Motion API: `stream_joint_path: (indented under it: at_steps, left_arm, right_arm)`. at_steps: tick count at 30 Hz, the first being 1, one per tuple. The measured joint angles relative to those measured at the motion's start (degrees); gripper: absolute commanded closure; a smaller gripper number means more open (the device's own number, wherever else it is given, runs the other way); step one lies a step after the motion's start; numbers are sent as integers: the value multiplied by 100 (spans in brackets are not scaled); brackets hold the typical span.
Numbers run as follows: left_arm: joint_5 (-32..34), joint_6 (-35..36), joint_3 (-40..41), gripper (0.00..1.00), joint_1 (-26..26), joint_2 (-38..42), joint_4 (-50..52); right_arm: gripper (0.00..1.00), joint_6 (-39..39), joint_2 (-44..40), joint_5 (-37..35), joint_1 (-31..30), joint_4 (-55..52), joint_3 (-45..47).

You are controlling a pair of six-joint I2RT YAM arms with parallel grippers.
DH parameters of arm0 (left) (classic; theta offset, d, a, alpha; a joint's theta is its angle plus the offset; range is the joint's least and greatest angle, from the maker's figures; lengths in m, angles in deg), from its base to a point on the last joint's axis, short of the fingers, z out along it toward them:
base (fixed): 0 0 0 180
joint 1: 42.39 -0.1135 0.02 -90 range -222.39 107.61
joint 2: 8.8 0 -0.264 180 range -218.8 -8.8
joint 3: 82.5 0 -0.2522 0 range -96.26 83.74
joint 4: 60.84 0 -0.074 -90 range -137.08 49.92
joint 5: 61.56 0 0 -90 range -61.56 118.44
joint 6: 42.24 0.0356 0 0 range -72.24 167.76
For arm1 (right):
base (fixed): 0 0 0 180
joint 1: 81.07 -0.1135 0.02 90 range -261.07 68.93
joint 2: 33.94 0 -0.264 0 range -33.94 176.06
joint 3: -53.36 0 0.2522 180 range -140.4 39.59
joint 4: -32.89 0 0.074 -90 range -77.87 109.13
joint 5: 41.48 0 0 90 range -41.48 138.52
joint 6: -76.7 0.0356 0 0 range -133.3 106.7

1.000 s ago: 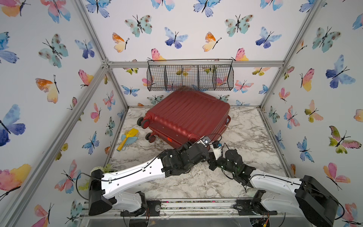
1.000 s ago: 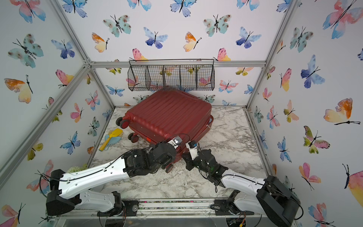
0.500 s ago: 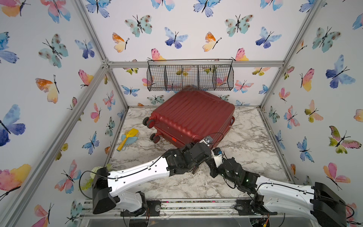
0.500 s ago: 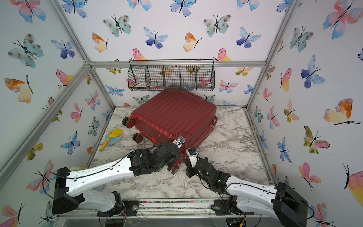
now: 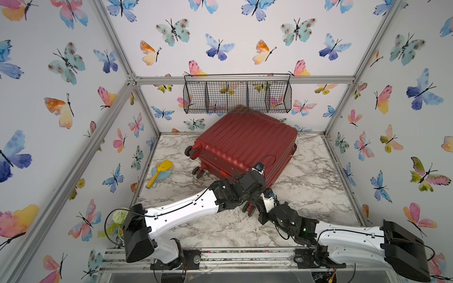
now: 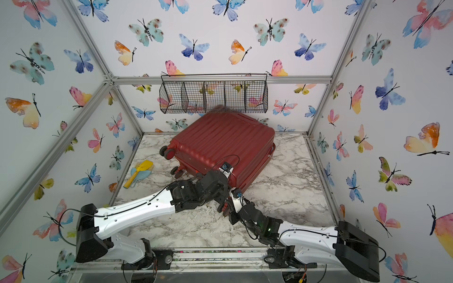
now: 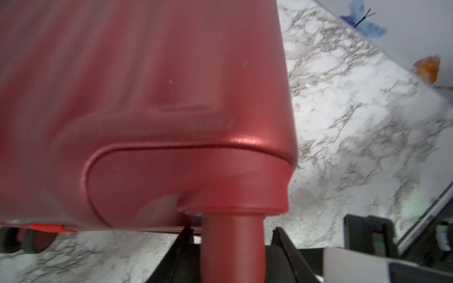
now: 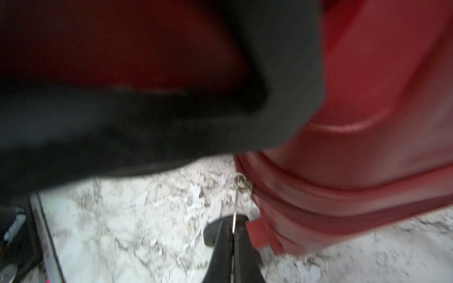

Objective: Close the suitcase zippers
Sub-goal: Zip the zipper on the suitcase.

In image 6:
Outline red hard-shell suitcase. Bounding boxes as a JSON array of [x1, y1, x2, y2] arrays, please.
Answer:
[[159, 107, 276, 192]]

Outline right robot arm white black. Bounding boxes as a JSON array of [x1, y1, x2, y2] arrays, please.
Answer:
[[217, 197, 381, 283]]

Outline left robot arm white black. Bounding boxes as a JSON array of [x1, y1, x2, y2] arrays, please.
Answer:
[[75, 171, 230, 269]]

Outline yellow toy shovel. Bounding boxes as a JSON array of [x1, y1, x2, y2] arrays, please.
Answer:
[[123, 160, 154, 189]]

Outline light blue toy piece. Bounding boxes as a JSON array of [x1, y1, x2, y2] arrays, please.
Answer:
[[130, 167, 152, 187]]

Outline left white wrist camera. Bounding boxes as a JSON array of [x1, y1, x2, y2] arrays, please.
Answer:
[[219, 162, 234, 178]]

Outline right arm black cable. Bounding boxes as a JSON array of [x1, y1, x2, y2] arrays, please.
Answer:
[[275, 228, 387, 264]]

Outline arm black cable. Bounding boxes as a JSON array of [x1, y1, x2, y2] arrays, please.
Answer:
[[57, 183, 171, 247], [275, 228, 387, 264]]

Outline aluminium front mounting rail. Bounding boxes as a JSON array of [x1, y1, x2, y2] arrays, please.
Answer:
[[72, 246, 347, 273]]

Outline black wire wall basket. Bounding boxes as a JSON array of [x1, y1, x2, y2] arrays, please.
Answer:
[[158, 73, 268, 114]]

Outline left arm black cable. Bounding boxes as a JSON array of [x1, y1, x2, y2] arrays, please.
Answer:
[[57, 183, 171, 247]]

